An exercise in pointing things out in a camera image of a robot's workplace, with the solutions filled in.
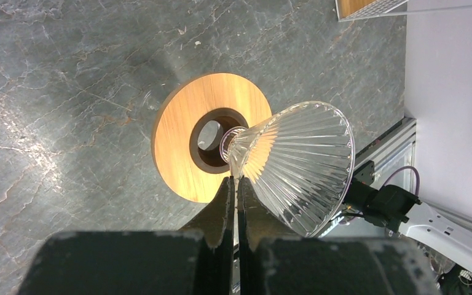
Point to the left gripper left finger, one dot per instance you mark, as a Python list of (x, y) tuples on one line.
[(195, 259)]

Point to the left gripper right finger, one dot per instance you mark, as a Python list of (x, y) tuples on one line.
[(276, 260)]

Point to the clear glass dripper cone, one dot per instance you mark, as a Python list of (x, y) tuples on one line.
[(299, 162)]

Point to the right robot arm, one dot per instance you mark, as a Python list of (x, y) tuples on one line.
[(396, 209)]

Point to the white wire shelf rack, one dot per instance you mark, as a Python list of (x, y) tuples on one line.
[(348, 11)]

